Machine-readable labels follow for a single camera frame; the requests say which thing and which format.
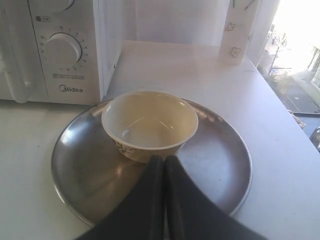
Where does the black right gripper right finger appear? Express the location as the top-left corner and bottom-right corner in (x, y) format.
(164, 156), (253, 240)

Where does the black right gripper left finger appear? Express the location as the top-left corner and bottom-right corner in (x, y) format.
(78, 155), (165, 240)

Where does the beige patterned bowl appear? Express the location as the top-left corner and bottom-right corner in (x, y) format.
(101, 91), (199, 163)

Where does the white microwave oven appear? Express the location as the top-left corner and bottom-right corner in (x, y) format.
(14, 0), (125, 105)
(0, 0), (29, 103)

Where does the white lower microwave knob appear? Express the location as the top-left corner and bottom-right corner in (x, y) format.
(45, 32), (82, 67)

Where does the white microwave knob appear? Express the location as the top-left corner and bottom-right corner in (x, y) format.
(43, 0), (74, 13)
(45, 32), (82, 67)

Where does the white upper microwave knob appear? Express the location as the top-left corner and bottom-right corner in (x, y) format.
(43, 0), (74, 13)

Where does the round steel tray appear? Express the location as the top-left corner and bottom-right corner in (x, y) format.
(51, 102), (253, 226)

